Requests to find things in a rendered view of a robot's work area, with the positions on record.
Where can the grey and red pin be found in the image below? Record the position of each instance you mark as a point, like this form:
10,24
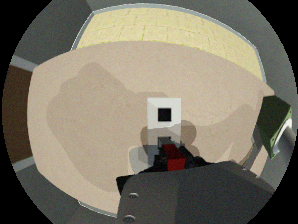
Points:
176,160

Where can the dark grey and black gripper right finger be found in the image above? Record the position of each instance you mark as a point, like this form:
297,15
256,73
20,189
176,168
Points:
191,161

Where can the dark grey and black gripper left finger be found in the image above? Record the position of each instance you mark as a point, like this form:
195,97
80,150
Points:
160,164

